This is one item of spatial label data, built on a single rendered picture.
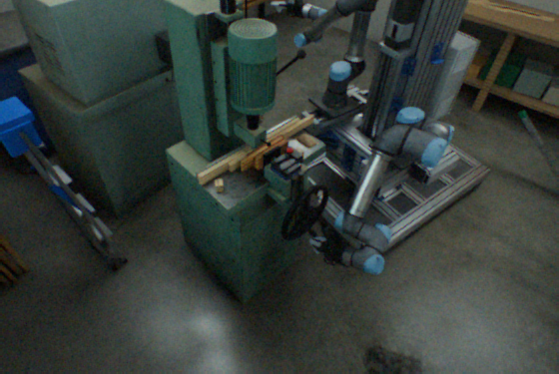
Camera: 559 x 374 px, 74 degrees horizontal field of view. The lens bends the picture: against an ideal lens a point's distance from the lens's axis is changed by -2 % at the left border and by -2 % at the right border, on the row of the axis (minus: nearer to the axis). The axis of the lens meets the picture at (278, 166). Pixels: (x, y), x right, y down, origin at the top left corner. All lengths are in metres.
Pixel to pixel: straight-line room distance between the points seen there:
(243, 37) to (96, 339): 1.74
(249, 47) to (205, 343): 1.55
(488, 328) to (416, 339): 0.44
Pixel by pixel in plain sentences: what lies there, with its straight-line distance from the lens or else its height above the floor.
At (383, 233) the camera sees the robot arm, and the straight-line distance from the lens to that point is 1.52.
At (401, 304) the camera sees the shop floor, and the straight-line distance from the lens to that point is 2.44.
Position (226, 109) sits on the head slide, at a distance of 1.58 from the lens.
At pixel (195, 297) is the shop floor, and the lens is 2.34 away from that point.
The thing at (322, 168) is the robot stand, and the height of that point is 0.21.
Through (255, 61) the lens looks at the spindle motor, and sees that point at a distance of 1.34.
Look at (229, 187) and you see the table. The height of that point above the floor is 0.90.
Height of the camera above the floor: 2.07
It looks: 44 degrees down
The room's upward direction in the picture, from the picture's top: 4 degrees clockwise
